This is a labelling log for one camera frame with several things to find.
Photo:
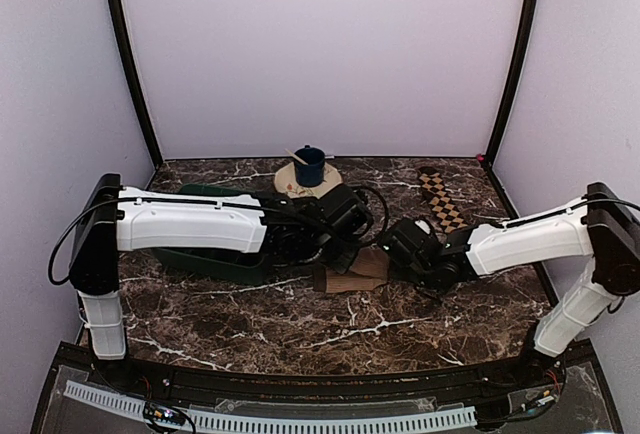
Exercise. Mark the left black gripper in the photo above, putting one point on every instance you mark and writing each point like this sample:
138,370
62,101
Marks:
344,262

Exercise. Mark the green divided plastic tray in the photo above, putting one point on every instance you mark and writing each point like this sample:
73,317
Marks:
224,265

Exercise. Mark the black front rail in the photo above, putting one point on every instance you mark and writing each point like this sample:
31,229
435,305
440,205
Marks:
182,383

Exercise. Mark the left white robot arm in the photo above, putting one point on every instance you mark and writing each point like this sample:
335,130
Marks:
270,226

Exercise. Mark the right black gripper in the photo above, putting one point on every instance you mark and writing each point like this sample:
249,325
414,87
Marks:
398,268

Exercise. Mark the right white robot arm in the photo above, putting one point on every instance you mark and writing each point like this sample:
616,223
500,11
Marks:
598,226

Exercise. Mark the left black frame post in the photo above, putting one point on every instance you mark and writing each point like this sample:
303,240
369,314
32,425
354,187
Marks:
131,74

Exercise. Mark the black frame post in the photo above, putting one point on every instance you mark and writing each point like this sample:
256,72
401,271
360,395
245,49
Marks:
525,24
131,74

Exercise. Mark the white slotted cable duct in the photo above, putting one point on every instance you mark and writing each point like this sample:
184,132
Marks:
258,417

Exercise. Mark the plain brown sock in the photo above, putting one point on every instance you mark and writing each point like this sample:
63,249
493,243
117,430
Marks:
369,271

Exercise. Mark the right black frame post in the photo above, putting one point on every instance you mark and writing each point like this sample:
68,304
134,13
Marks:
525,24

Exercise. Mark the brown black checkered sock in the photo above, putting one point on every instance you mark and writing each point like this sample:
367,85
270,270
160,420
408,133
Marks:
438,198

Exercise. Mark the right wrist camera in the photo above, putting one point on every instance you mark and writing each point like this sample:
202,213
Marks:
425,225

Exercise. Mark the dark blue mug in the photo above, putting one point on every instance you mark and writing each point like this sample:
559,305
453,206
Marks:
311,175

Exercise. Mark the wooden stick in mug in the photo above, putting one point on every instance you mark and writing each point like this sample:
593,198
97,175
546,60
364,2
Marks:
296,157

